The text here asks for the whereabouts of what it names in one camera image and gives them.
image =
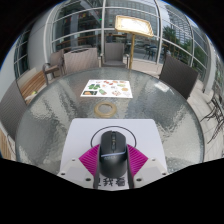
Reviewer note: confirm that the dark wicker chair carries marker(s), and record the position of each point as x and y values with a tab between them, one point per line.
114	53
54	63
180	75
80	60
11	110

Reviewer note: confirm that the white mouse pad, circle print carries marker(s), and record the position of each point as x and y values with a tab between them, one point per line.
80	140

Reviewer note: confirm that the black computer mouse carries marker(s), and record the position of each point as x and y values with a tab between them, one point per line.
113	155

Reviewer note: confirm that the wooden slat bench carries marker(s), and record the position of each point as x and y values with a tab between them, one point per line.
31	83

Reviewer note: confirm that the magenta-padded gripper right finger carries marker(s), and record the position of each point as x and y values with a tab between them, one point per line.
150	169

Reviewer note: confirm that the printed picture menu card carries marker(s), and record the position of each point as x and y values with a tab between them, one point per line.
106	88

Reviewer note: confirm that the black metal chair group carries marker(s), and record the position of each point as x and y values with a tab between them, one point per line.
215	113

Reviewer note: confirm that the gold-framed menu stand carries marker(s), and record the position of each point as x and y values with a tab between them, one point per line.
134	26

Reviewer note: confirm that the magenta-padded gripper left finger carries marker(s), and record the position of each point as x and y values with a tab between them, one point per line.
75	171

